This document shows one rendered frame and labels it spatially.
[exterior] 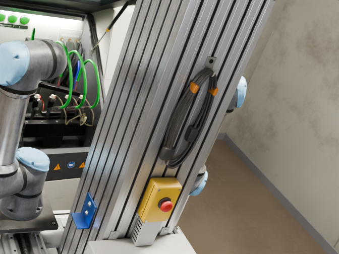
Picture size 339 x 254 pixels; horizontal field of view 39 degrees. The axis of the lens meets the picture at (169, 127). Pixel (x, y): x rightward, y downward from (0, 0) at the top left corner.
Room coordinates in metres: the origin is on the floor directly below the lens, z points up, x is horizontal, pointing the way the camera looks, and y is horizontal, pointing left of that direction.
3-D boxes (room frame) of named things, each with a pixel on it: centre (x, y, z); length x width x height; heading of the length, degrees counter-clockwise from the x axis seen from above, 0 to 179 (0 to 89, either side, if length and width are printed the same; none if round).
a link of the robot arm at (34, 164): (1.34, 0.39, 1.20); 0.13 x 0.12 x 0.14; 153
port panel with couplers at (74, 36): (2.40, 0.66, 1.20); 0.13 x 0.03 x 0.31; 135
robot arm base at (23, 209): (1.34, 0.39, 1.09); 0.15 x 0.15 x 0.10
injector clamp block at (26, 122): (2.12, 0.56, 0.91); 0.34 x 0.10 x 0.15; 135
